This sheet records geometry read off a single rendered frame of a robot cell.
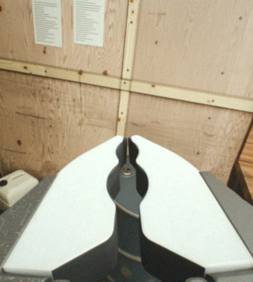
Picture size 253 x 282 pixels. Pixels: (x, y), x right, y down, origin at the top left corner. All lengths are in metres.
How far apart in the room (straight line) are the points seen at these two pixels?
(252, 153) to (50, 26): 1.61
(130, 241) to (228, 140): 0.98
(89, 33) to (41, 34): 0.36
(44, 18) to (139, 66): 0.73
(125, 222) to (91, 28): 1.22
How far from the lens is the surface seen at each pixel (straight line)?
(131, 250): 1.25
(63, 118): 1.91
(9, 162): 2.50
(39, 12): 1.83
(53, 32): 1.78
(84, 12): 1.67
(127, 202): 1.13
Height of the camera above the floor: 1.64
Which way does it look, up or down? 28 degrees down
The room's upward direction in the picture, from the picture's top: 7 degrees clockwise
